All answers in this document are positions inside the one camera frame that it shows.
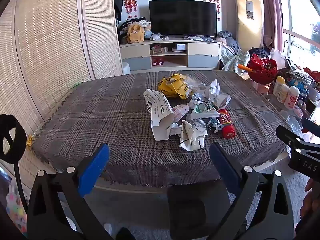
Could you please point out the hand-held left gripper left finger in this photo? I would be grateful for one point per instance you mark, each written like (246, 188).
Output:
(93, 167)

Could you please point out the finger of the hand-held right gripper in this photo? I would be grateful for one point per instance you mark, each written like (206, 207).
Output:
(287, 135)
(311, 127)

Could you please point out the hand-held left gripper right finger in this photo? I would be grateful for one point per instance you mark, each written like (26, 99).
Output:
(222, 165)

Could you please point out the black trash bin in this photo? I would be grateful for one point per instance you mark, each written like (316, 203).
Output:
(190, 205)

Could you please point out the white green medicine box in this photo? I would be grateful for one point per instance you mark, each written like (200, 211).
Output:
(203, 108)

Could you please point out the small white paper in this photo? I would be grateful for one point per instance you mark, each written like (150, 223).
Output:
(175, 128)

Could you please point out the person's right hand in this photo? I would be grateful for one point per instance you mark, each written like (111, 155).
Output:
(312, 200)

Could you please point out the clear plastic container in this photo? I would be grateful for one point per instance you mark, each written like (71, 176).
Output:
(291, 121)

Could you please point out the pink hairbrush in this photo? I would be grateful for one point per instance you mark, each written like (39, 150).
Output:
(298, 110)

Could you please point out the grey fluffy rug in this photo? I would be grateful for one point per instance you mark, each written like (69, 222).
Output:
(295, 190)

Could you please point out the red snack tube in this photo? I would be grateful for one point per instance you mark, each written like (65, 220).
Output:
(228, 127)

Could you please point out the small blue white packet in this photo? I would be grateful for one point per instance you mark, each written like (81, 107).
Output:
(213, 125)

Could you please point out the plain white bottle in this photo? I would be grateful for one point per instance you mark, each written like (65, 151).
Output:
(283, 93)

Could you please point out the crumpled black lined white paper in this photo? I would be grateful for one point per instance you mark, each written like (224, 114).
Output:
(191, 137)

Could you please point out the blue patterned bag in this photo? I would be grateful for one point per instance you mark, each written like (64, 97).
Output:
(298, 85)

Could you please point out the grey plaid tablecloth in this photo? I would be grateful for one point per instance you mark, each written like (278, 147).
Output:
(100, 120)

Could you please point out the white bottle yellow cap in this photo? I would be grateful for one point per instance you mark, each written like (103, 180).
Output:
(278, 87)

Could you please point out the pink patterned packet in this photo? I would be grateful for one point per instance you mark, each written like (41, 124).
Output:
(180, 111)

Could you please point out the red basket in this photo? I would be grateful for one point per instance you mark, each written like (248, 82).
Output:
(262, 70)

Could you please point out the crumpled silver wrapper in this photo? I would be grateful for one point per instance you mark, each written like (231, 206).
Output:
(197, 98)

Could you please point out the crumpled printed white leaflet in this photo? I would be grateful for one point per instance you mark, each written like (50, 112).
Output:
(215, 90)

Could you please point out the orange tube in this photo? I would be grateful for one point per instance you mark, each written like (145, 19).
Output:
(243, 67)

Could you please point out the clear plastic wrap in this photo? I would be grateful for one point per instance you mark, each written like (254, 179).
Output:
(197, 85)

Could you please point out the colourful dotted bag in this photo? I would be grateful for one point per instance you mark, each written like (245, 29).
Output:
(15, 205)

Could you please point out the long crushed white paper box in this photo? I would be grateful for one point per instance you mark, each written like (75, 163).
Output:
(157, 105)

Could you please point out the yellow crumpled plastic bag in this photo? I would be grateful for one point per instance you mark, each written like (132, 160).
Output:
(172, 86)

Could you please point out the pile of clothes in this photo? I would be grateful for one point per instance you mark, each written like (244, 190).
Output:
(232, 52)

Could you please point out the window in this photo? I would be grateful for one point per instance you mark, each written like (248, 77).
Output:
(300, 17)

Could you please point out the beige standing air conditioner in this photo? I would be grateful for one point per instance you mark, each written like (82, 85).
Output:
(250, 30)

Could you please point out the beige grey television cabinet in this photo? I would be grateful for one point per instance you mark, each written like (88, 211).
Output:
(202, 47)

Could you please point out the red toy car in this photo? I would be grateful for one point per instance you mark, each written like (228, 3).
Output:
(157, 62)

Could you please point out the small white device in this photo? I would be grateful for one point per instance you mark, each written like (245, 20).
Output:
(180, 47)

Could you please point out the pink curtain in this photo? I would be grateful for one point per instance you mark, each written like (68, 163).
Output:
(271, 5)

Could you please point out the bamboo folding screen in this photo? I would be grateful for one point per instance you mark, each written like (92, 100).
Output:
(50, 42)

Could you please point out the yellow plush backpack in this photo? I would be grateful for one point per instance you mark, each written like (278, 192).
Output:
(135, 33)

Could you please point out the black television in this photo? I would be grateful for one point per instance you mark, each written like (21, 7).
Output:
(182, 17)

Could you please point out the black hanging garment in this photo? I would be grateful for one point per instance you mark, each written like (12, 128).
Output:
(117, 5)

